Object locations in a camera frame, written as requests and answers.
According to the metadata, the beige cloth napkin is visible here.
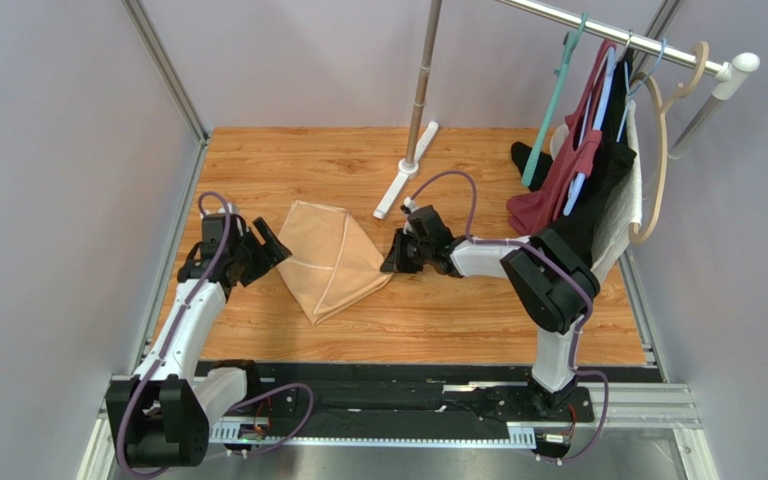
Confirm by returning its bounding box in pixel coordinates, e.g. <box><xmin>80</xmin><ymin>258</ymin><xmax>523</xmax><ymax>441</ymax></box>
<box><xmin>278</xmin><ymin>200</ymin><xmax>392</xmax><ymax>325</ymax></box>

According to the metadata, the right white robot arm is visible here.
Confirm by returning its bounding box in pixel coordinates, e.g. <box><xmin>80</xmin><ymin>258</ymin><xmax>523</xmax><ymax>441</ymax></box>
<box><xmin>380</xmin><ymin>206</ymin><xmax>600</xmax><ymax>395</ymax></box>

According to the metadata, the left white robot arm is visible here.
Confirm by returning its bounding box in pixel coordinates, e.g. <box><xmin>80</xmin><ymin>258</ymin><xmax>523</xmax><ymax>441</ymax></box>
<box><xmin>105</xmin><ymin>211</ymin><xmax>292</xmax><ymax>478</ymax></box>

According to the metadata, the maroon shirt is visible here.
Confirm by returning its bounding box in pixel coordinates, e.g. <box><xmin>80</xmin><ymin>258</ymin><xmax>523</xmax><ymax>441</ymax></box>
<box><xmin>506</xmin><ymin>40</ymin><xmax>618</xmax><ymax>236</ymax></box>

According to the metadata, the black garment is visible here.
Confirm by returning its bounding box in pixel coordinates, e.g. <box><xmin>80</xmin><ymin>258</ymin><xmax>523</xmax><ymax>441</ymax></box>
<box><xmin>510</xmin><ymin>49</ymin><xmax>640</xmax><ymax>268</ymax></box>

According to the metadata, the white towel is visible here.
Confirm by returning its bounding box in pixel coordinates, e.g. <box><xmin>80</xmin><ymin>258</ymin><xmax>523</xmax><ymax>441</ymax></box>
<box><xmin>591</xmin><ymin>101</ymin><xmax>643</xmax><ymax>283</ymax></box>

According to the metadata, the beige wooden hanger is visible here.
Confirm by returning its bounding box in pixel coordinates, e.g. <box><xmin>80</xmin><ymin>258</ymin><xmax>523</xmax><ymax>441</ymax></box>
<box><xmin>629</xmin><ymin>41</ymin><xmax>710</xmax><ymax>244</ymax></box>

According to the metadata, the teal plastic hanger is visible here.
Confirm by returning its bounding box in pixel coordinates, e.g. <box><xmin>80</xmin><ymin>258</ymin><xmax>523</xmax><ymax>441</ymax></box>
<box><xmin>521</xmin><ymin>12</ymin><xmax>589</xmax><ymax>187</ymax></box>

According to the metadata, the light blue hanger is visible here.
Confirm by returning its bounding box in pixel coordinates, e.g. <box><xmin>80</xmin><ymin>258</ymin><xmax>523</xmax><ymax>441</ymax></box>
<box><xmin>562</xmin><ymin>45</ymin><xmax>643</xmax><ymax>216</ymax></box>

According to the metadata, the metal clothes rack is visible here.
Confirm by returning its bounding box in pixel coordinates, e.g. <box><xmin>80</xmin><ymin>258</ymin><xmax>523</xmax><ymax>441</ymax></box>
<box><xmin>372</xmin><ymin>1</ymin><xmax>761</xmax><ymax>220</ymax></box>

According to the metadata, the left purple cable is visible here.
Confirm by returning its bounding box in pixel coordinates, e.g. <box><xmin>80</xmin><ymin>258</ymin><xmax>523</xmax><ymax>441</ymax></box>
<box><xmin>114</xmin><ymin>191</ymin><xmax>315</xmax><ymax>479</ymax></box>

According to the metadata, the purple cable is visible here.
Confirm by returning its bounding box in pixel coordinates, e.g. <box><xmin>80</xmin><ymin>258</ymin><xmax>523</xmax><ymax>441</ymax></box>
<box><xmin>407</xmin><ymin>170</ymin><xmax>610</xmax><ymax>465</ymax></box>
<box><xmin>114</xmin><ymin>191</ymin><xmax>315</xmax><ymax>479</ymax></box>

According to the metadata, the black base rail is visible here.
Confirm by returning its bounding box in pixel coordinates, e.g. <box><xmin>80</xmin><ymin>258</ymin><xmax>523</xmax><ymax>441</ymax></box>
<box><xmin>194</xmin><ymin>359</ymin><xmax>665</xmax><ymax>441</ymax></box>

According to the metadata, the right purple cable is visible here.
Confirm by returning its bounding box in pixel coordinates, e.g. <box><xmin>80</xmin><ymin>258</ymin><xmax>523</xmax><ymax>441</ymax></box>
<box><xmin>407</xmin><ymin>170</ymin><xmax>610</xmax><ymax>465</ymax></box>

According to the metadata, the aluminium frame post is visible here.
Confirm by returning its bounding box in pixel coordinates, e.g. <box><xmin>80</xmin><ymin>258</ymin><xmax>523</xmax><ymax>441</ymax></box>
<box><xmin>121</xmin><ymin>0</ymin><xmax>210</xmax><ymax>146</ymax></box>

